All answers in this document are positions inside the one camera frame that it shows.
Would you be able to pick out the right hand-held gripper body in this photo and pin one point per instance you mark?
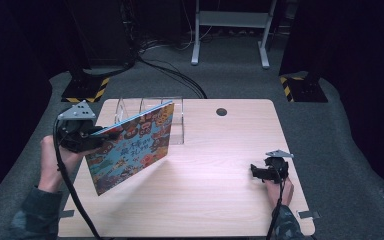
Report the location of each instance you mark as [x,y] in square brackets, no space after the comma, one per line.
[276,166]

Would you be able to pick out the white metal stand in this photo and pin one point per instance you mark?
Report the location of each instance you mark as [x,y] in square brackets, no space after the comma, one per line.
[233,20]

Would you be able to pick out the person's right hand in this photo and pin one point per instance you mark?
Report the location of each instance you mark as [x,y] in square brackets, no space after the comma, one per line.
[280,195]

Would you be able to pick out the dark cabinet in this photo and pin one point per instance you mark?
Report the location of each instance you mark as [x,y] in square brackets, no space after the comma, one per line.
[100,33]

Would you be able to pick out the clear acrylic book organizer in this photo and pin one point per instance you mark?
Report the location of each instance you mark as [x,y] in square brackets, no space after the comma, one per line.
[178,123]

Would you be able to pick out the black hazard-striped stand base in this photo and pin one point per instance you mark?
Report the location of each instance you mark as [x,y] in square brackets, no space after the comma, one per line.
[85,90]
[305,90]

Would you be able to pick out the person's left hand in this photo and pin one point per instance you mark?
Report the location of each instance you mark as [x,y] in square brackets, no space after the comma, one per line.
[51,166]

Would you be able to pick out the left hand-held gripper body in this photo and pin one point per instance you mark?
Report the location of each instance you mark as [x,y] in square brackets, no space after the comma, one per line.
[76,133]

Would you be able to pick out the colourful picture book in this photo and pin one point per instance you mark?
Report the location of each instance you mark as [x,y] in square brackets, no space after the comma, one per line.
[133,148]

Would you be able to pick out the grey tape strip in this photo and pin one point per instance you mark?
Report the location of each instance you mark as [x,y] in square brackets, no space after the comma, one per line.
[67,213]
[308,214]

